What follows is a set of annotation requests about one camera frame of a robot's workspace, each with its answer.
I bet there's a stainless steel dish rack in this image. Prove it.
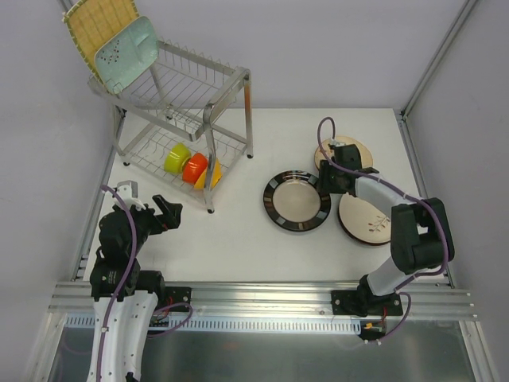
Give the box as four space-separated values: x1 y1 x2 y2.
88 41 254 213

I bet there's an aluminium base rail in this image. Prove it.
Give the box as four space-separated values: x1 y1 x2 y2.
47 280 478 322

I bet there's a white slotted cable duct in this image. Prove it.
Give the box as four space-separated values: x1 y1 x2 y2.
64 314 361 335

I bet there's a light blue divided plate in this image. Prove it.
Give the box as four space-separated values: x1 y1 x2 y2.
94 16 159 95

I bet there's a woven bamboo tray plate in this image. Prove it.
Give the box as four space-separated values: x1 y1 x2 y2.
63 0 139 82

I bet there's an orange bowl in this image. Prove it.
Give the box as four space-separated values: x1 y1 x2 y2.
182 153 208 185

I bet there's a lime green bowl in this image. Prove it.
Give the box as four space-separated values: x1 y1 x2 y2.
163 142 192 174

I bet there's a beige bird round plate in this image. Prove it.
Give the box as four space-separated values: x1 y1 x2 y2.
314 136 375 176

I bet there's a yellow bowl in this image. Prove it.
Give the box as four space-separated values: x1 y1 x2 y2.
194 159 222 189

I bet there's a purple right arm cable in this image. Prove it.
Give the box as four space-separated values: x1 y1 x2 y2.
317 117 457 351

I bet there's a beige leaf round plate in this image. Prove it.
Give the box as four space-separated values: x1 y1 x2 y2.
338 194 391 246

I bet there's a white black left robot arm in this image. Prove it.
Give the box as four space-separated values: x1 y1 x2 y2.
87 183 193 381

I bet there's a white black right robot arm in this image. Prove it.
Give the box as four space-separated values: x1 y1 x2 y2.
318 140 455 317

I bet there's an aluminium frame post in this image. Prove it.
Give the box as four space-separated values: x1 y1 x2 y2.
401 0 480 122
56 0 78 15

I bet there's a black rimmed round plate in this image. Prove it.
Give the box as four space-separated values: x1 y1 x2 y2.
262 170 332 232

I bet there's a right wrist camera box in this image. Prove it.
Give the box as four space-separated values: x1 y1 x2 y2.
328 138 347 150

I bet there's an aluminium right frame post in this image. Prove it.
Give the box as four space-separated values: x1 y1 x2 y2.
401 0 480 122

